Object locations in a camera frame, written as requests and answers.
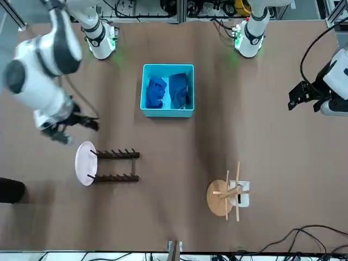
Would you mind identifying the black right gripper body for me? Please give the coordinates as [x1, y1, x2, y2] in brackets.
[64, 95, 83, 126]

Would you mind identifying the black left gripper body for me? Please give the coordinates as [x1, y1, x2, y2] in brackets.
[304, 80, 332, 103]

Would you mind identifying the white round plate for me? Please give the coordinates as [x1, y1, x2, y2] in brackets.
[74, 140, 98, 187]

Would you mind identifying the blue square rag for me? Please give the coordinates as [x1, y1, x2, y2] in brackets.
[145, 77, 167, 109]
[168, 72, 191, 109]

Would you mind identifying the white mug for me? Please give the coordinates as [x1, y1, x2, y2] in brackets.
[229, 179, 251, 209]

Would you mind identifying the dark wooden dish rack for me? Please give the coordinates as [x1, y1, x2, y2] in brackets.
[86, 148, 141, 183]

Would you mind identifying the cyan plastic box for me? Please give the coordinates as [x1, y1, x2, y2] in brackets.
[140, 64, 196, 118]

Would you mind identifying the wooden mug stand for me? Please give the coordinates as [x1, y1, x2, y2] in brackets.
[206, 160, 254, 221]

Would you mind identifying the black cylindrical vase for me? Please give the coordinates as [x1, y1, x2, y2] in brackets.
[0, 178, 26, 203]

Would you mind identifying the yellow black device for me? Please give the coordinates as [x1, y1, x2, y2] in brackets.
[235, 0, 251, 14]

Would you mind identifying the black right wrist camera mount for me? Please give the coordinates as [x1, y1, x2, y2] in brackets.
[40, 123, 74, 146]

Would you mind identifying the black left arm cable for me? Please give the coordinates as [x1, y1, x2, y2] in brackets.
[300, 24, 339, 84]

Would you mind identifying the aluminium frame post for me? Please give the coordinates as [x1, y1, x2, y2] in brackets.
[2, 0, 28, 32]
[325, 0, 348, 28]

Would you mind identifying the aluminium frame rail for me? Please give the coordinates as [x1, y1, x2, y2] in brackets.
[107, 13, 252, 24]

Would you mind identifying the aluminium upright post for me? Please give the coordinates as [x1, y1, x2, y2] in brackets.
[167, 240, 183, 261]

